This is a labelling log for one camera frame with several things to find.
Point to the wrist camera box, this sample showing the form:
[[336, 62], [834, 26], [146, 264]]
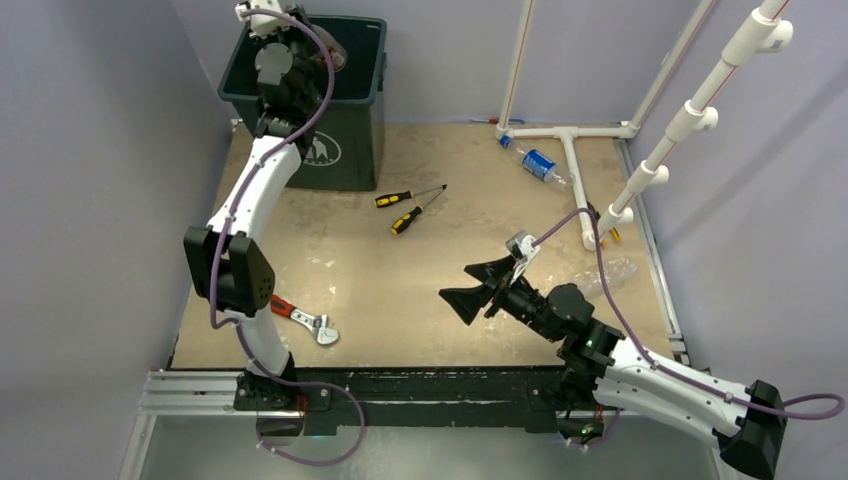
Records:
[[261, 25], [523, 250]]

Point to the red adjustable wrench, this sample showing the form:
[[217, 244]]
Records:
[[317, 325]]

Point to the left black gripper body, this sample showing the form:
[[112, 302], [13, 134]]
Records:
[[299, 41]]

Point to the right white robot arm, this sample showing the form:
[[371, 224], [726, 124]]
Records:
[[604, 366]]

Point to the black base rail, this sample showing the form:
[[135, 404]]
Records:
[[533, 398]]

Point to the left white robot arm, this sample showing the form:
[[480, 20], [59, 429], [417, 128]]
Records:
[[295, 79]]

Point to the blue label bottle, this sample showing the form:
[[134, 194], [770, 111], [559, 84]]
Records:
[[536, 163]]

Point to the yellow black tool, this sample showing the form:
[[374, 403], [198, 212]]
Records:
[[611, 232]]

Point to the dark green trash bin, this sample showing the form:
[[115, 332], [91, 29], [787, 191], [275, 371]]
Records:
[[348, 145]]

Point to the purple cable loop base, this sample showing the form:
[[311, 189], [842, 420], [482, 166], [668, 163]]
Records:
[[321, 423]]

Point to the crushed clear bottle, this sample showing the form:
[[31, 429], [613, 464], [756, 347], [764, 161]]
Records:
[[616, 273]]

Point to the white PVC pipe frame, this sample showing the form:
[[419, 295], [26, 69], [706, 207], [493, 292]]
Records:
[[763, 31]]

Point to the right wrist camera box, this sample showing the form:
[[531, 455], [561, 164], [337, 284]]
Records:
[[523, 250]]

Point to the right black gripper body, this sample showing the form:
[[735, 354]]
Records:
[[519, 300]]

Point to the black handled pliers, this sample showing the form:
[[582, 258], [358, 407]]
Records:
[[422, 197]]

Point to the red white crushed bottle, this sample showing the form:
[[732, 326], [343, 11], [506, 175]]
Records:
[[338, 53]]

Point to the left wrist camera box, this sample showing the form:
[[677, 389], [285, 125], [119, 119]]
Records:
[[261, 25]]

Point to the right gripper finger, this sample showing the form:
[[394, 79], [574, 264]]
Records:
[[493, 274], [468, 302]]

